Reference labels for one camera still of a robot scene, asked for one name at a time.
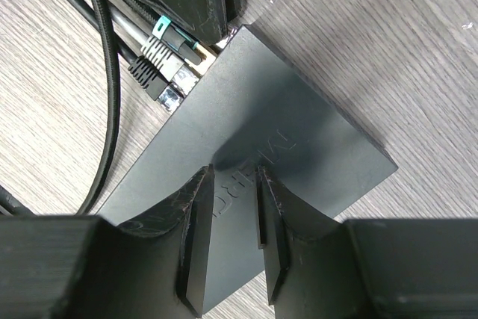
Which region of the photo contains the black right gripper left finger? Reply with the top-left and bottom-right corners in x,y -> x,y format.
1,165 -> 214,318

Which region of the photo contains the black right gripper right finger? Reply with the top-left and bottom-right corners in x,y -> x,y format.
256,168 -> 477,318

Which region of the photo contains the black network switch box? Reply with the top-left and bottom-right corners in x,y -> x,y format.
99,25 -> 397,311

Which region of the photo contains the black cable with teal boot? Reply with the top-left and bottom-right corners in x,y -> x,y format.
0,0 -> 210,217

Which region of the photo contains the grey ethernet cable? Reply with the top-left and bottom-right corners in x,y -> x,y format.
48,0 -> 201,94

